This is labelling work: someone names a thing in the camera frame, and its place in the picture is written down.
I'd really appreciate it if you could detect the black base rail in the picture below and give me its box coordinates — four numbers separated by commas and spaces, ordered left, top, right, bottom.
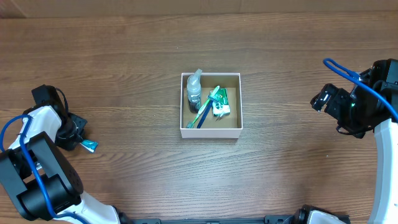
118, 204, 351, 224

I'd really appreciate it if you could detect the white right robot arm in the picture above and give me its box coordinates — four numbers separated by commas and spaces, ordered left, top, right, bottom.
310, 83, 397, 223

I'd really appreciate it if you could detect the blue disposable razor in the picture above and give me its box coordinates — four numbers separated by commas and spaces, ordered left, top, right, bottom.
197, 96, 219, 129

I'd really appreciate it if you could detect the small toothpaste tube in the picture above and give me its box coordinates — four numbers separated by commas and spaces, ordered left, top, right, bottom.
80, 139, 98, 153

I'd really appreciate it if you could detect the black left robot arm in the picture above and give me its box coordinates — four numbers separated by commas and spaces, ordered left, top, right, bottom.
1, 106, 121, 223

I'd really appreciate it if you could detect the pink cardboard box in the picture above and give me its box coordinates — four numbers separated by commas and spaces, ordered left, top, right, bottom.
180, 73, 243, 139

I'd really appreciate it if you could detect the clear spray bottle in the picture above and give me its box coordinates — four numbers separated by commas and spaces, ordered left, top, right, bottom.
187, 69, 202, 113

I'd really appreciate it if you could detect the green soap box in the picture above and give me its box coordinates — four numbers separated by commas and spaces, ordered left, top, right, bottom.
212, 88, 231, 118

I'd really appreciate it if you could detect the green toothbrush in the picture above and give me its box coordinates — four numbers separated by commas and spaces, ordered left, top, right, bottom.
186, 86, 220, 129

